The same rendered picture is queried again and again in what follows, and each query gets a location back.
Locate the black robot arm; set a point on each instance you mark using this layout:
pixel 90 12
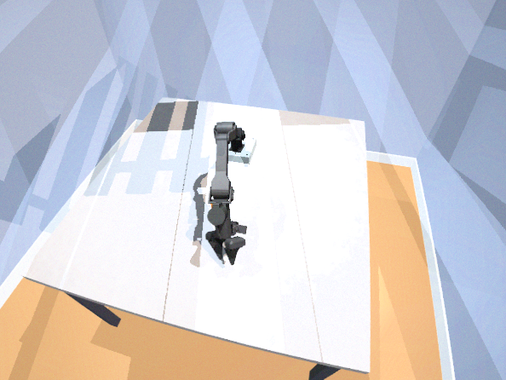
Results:
pixel 221 188

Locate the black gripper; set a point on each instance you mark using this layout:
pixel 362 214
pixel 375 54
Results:
pixel 223 233

